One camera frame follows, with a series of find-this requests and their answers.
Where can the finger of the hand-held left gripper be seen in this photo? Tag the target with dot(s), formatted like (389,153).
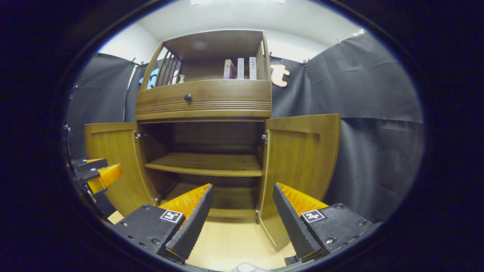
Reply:
(104,175)
(90,165)

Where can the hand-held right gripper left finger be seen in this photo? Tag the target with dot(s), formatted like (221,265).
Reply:
(191,226)

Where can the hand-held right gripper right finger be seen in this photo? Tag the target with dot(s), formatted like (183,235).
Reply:
(294,226)

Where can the wooden shoe cabinet door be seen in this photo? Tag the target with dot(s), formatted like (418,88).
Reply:
(113,166)
(298,166)

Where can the wooden double-door shoe cabinet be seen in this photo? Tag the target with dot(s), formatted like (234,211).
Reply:
(211,45)

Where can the metal door hinge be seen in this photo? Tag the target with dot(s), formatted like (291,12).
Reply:
(258,212)
(138,135)
(265,136)
(157,198)

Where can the wooden cabinet shelf board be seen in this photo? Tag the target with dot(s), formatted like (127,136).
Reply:
(208,164)

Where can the wooden cabinet drawer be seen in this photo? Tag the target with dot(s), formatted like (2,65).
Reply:
(227,96)

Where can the small pale vase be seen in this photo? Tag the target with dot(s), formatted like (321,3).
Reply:
(181,79)

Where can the black backdrop cloth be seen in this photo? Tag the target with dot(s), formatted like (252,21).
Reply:
(378,113)

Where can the white book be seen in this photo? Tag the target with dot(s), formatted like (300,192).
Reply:
(252,68)

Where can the grey book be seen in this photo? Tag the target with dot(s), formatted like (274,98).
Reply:
(241,68)

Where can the ceiling light panel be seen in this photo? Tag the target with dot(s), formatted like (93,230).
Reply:
(238,1)

